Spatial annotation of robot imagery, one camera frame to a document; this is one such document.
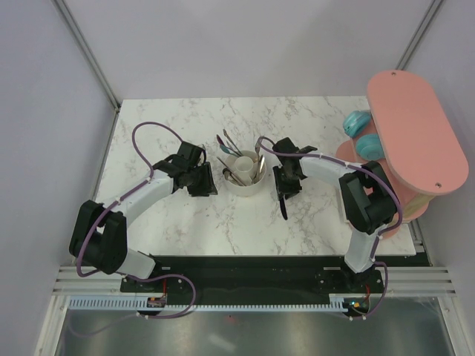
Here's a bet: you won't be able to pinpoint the blue plastic knife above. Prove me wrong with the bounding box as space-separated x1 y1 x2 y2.
279 198 288 220

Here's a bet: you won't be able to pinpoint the teal handled silver fork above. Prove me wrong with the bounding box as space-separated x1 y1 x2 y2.
253 137 264 183

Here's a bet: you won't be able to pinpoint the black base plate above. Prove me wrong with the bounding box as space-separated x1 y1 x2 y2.
119 254 385 297

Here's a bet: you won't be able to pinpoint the pink oval shelf top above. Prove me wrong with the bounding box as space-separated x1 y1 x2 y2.
367 70 469 196

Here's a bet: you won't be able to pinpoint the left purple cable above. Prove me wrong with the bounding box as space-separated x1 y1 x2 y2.
68 121 197 338

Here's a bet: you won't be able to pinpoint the white round divided container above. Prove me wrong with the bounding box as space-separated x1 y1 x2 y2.
224 150 266 197

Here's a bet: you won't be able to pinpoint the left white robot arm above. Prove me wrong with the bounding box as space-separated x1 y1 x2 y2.
69 142 217 291

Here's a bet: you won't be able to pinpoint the teal plastic spoon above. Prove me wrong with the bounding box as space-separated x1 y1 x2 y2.
220 145 240 157

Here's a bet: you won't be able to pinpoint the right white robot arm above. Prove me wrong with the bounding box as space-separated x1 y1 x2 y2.
269 137 402 292

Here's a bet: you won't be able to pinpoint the silver small spoon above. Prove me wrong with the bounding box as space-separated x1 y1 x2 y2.
222 168 243 186

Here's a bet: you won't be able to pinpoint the purple long-handled spoon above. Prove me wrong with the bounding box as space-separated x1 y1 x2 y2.
216 135 227 147

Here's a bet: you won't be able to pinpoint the white slotted cable duct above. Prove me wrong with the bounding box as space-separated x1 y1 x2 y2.
68 294 352 312

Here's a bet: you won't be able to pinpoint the dark chopstick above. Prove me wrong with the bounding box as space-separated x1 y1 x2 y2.
217 156 248 186

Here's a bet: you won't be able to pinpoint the teal headphones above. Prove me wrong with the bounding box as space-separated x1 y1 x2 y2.
342 111 384 161

